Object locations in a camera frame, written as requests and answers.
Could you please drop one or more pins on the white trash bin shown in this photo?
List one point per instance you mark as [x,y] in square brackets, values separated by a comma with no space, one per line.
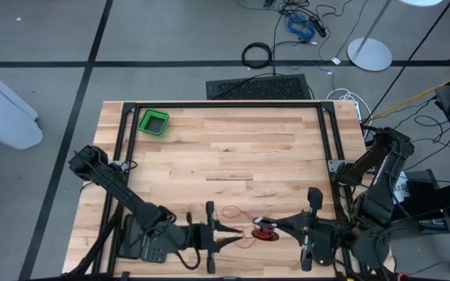
[2,113]

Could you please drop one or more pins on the thin black diagonal pole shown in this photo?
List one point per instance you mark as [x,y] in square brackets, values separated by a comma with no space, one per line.
[408,61]

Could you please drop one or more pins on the black equipment table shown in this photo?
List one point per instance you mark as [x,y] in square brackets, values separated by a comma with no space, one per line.
[436,199]

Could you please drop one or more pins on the black floor mat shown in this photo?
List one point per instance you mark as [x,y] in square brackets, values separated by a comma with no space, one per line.
[260,89]

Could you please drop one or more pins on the white round lamp head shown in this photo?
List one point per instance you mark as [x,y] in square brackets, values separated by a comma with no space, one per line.
[420,2]

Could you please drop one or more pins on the black flat case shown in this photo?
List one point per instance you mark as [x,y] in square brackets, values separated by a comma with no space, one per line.
[131,242]

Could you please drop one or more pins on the green square container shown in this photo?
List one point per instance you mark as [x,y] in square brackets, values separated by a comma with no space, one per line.
[143,126]

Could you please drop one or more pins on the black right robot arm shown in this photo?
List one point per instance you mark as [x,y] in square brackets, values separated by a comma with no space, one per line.
[385,168]

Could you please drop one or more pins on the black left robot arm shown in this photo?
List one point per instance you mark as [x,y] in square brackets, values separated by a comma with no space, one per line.
[119,187]

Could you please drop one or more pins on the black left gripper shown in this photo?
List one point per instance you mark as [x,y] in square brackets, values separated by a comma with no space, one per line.
[203,238]

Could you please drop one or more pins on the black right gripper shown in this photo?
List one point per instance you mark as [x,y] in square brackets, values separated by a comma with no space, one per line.
[324,242]

